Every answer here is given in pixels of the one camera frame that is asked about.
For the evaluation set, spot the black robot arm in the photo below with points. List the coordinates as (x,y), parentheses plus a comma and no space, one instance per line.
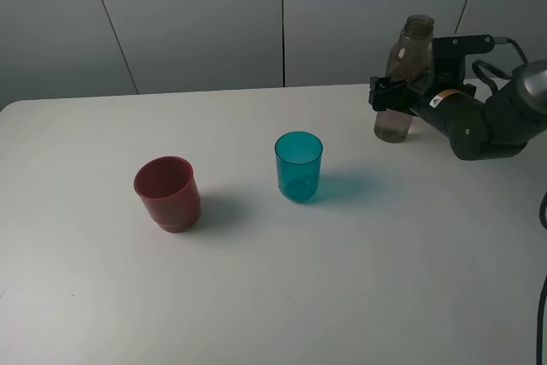
(499,127)

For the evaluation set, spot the teal transparent plastic cup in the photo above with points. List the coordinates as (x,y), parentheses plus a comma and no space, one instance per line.
(298,162)

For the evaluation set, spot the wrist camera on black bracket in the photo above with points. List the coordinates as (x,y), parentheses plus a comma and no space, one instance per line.
(449,54)

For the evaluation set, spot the translucent grey plastic bottle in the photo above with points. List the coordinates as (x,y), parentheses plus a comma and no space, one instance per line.
(408,58)

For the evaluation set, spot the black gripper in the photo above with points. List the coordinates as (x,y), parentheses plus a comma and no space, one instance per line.
(412,96)

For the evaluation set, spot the red plastic cup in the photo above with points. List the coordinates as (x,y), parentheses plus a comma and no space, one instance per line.
(168,190)

